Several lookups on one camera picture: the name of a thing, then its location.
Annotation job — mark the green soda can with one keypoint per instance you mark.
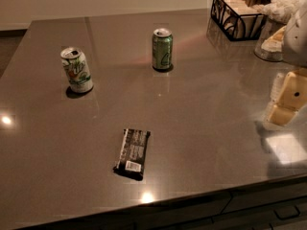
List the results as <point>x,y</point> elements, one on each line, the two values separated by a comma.
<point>162,43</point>

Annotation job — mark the black rxbar chocolate bar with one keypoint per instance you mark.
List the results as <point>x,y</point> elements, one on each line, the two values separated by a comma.
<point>131,163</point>

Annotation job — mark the dark drawer handle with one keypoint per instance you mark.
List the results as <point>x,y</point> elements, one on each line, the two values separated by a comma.
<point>287,212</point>

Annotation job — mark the white crumpled paper bags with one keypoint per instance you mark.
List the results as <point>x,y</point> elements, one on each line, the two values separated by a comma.
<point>280,10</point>

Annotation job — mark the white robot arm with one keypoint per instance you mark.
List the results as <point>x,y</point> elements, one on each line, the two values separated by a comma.
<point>294,45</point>

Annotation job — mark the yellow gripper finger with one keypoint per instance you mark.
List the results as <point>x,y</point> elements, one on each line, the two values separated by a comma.
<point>288,96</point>

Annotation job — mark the white 7up can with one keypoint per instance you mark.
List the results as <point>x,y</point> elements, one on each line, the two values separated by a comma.
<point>76,69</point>

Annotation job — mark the black wire napkin basket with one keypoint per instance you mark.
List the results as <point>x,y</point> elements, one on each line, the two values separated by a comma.
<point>238,19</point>

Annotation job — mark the round glass container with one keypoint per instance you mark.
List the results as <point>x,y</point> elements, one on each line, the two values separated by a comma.
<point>269,44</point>

